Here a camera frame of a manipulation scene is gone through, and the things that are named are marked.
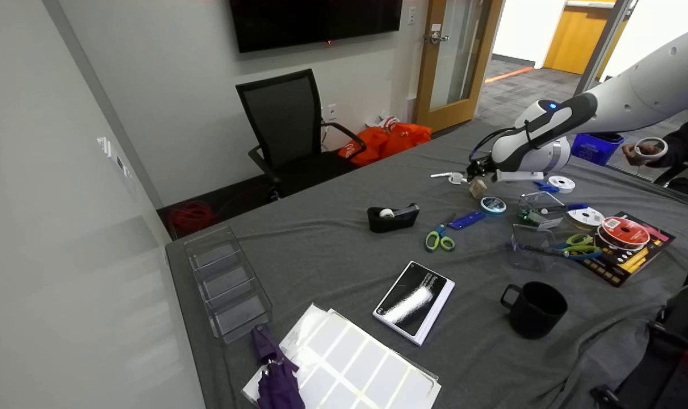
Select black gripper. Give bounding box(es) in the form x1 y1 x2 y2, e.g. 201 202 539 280
465 154 497 181

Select small object from holder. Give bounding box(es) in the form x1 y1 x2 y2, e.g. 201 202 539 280
469 179 488 198

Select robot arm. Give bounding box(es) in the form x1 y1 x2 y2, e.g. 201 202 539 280
465 31 688 181

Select blue pen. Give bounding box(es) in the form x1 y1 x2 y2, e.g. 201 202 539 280
534 181 591 210

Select transparent pen holder right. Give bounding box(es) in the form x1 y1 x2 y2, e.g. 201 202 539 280
517 192 566 229

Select transparent pen holder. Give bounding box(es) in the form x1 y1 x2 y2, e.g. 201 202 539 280
508 226 552 272
517 192 566 229

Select transparent pen holder front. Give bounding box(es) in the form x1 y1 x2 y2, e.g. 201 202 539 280
508 226 552 272

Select red object under chair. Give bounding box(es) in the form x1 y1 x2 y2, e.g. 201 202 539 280
168 201 217 237

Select white crumpled plastic piece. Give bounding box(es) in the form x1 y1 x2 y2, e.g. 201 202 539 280
430 172 469 186

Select light blue tape roll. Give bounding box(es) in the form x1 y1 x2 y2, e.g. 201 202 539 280
479 195 506 214

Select white blue tape roll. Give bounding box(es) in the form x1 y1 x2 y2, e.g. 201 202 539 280
547 176 578 193

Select large white tape roll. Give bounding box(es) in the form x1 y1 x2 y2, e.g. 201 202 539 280
567 205 604 227

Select orange plastic bag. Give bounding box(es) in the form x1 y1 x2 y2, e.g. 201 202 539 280
336 123 432 165

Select black tape dispenser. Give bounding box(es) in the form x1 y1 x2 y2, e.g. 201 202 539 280
368 205 420 235

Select wooden glass door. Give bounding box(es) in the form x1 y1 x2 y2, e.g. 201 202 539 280
413 0 505 132

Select grey table cloth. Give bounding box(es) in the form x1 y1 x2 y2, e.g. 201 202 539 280
168 130 688 409

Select black mug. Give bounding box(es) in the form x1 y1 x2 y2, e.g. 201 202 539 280
499 282 567 339

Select black white tablet box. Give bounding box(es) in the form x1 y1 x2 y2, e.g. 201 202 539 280
373 262 454 346

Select black yellow booklet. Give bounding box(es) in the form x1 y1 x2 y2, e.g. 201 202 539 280
581 211 674 286

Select black mesh office chair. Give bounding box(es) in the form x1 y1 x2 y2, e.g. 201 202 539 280
236 69 366 198

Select white label sheets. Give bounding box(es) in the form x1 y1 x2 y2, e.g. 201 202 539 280
240 303 444 409

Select black equipment bottom right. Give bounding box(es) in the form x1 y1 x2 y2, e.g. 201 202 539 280
591 276 688 409

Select clear plastic organizer tray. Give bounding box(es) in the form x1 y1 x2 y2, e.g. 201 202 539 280
184 229 268 343

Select purple glove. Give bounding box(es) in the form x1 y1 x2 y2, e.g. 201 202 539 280
252 324 304 409

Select green handled scissors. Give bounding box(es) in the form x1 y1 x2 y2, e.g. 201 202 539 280
426 226 457 253

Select red cable spool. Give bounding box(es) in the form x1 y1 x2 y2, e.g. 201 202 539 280
597 215 650 251

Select black wall television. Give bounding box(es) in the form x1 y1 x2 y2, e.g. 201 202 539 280
227 0 402 52

